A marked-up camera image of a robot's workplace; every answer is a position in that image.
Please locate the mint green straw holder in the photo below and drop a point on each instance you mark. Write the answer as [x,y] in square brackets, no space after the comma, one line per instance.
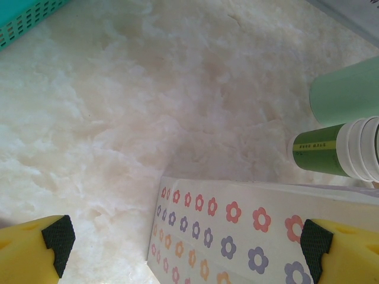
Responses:
[346,91]

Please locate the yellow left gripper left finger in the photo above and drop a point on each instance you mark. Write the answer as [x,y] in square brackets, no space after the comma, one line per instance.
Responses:
[26,254]

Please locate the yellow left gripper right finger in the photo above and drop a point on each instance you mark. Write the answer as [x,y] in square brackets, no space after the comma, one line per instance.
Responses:
[349,257]

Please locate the teal plastic basket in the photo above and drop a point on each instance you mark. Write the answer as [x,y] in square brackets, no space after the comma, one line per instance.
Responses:
[29,3]

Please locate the green paper cup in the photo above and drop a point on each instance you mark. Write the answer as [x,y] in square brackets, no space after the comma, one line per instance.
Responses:
[364,148]
[353,148]
[314,154]

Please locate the white printed paper bag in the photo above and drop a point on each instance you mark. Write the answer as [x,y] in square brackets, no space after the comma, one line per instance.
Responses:
[251,236]

